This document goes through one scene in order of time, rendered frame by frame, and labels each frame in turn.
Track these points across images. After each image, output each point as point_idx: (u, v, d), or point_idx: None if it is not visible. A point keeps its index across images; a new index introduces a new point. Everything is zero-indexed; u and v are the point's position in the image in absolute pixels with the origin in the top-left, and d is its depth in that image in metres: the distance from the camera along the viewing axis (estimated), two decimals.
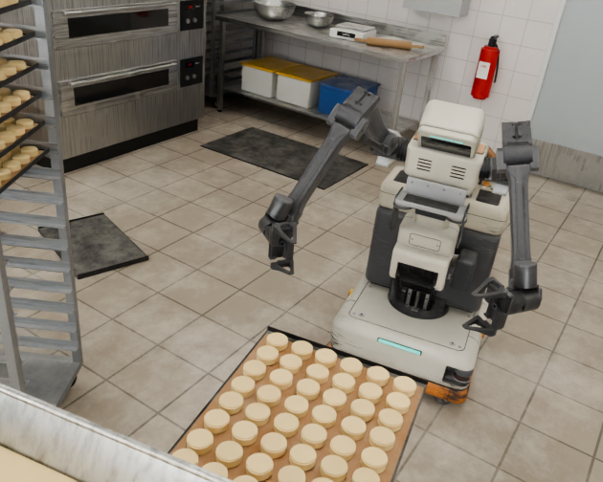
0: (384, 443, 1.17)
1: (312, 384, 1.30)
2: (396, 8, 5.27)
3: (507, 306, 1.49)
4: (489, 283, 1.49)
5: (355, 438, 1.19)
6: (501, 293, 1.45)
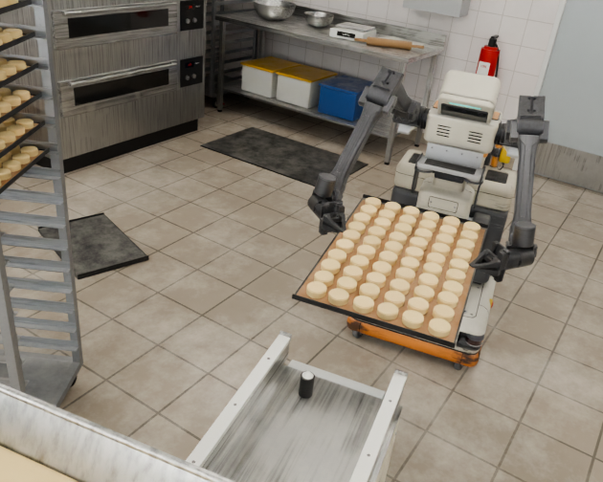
0: (464, 256, 1.67)
1: (406, 226, 1.79)
2: (396, 8, 5.27)
3: (505, 261, 1.67)
4: (484, 254, 1.69)
5: (443, 255, 1.69)
6: (495, 262, 1.66)
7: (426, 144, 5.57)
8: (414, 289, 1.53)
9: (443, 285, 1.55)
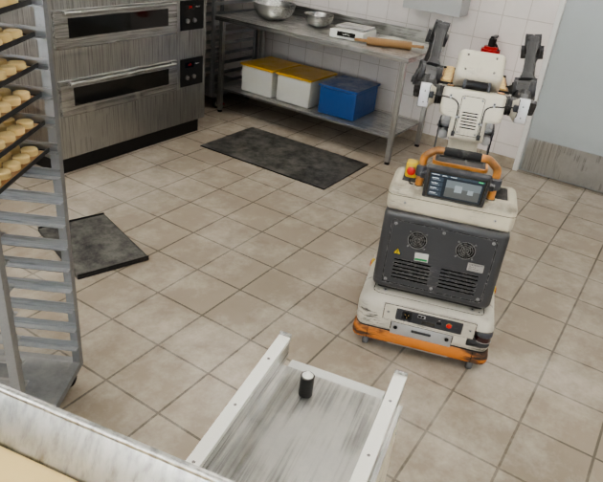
0: (446, 74, 3.64)
1: None
2: (396, 8, 5.27)
3: None
4: None
5: None
6: None
7: (426, 144, 5.57)
8: None
9: (453, 71, 3.78)
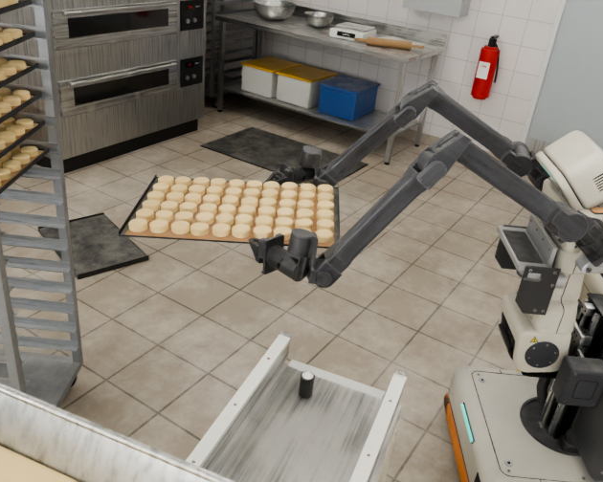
0: (255, 230, 1.66)
1: (289, 203, 1.82)
2: (396, 8, 5.27)
3: (264, 251, 1.57)
4: None
5: (256, 225, 1.72)
6: (255, 245, 1.59)
7: (426, 144, 5.57)
8: (185, 211, 1.75)
9: (198, 222, 1.69)
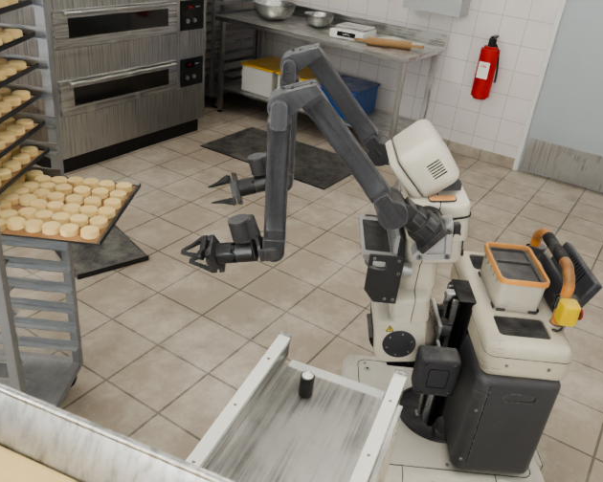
0: (24, 223, 1.68)
1: (76, 198, 1.84)
2: (396, 8, 5.27)
3: None
4: (210, 267, 1.67)
5: (34, 218, 1.74)
6: None
7: None
8: None
9: None
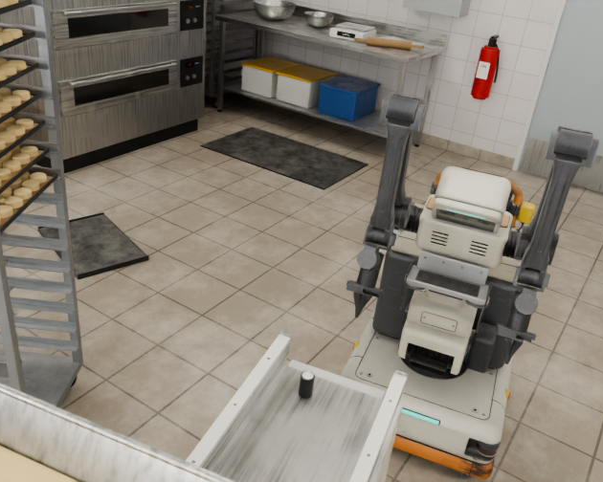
0: None
1: None
2: (396, 8, 5.27)
3: (509, 330, 1.65)
4: (505, 340, 1.69)
5: None
6: (505, 343, 1.65)
7: (426, 144, 5.57)
8: None
9: None
